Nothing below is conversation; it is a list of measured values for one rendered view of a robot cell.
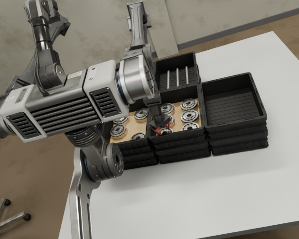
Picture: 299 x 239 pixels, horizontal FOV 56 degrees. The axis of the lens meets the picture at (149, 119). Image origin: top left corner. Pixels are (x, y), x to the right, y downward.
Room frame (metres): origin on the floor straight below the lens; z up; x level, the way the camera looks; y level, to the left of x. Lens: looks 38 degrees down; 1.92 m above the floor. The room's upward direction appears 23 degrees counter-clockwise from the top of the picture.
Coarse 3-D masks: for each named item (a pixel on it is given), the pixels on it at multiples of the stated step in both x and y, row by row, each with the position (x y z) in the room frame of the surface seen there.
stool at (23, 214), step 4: (0, 200) 2.04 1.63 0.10; (4, 200) 2.03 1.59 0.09; (8, 200) 2.05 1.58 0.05; (0, 204) 1.98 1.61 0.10; (4, 204) 2.02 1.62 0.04; (8, 204) 2.02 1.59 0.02; (0, 208) 1.94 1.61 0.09; (24, 212) 1.77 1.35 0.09; (16, 216) 1.76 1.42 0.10; (20, 216) 1.74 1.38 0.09; (24, 216) 1.76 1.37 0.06; (28, 216) 1.75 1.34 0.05; (8, 220) 1.76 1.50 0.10; (12, 220) 1.74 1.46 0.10; (16, 220) 1.74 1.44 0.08; (0, 224) 1.74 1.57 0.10; (4, 224) 1.73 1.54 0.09
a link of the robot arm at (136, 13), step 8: (128, 8) 1.33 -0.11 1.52; (136, 8) 1.28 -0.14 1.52; (144, 8) 1.35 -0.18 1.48; (136, 16) 1.22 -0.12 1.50; (144, 16) 1.33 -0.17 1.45; (136, 24) 1.16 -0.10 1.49; (136, 32) 1.11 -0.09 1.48; (136, 40) 1.06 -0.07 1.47; (128, 48) 1.04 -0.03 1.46; (136, 48) 1.04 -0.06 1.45; (144, 48) 0.98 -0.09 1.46; (152, 64) 0.95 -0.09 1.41
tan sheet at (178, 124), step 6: (180, 102) 1.41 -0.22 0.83; (198, 102) 1.34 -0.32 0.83; (180, 108) 1.36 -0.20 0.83; (198, 108) 1.29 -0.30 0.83; (174, 114) 1.33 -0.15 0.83; (180, 114) 1.31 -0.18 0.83; (198, 114) 1.24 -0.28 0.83; (180, 120) 1.25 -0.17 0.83; (174, 126) 1.23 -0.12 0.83; (180, 126) 1.21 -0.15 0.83
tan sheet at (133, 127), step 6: (132, 114) 1.49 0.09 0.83; (132, 120) 1.43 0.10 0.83; (126, 126) 1.40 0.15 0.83; (132, 126) 1.38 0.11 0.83; (138, 126) 1.36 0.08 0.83; (144, 126) 1.33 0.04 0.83; (132, 132) 1.32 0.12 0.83; (138, 132) 1.30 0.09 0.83; (144, 132) 1.28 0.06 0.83; (126, 138) 1.29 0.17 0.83
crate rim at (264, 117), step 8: (248, 72) 1.30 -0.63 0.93; (216, 80) 1.35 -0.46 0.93; (200, 88) 1.33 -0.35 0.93; (256, 88) 1.14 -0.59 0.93; (264, 112) 0.95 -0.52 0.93; (240, 120) 0.97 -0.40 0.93; (248, 120) 0.95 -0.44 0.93; (256, 120) 0.94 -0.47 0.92; (264, 120) 0.93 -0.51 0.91; (208, 128) 1.01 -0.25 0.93; (216, 128) 1.00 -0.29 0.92; (224, 128) 0.98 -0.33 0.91
